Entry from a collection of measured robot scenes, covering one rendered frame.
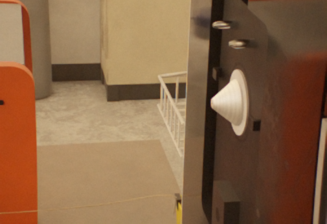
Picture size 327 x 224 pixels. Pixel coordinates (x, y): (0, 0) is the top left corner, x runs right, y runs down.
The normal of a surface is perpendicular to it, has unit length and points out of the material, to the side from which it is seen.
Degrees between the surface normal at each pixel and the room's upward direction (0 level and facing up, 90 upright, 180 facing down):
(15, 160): 90
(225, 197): 0
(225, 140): 90
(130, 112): 0
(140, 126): 0
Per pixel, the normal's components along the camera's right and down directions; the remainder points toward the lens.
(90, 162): 0.03, -0.93
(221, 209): -0.99, 0.04
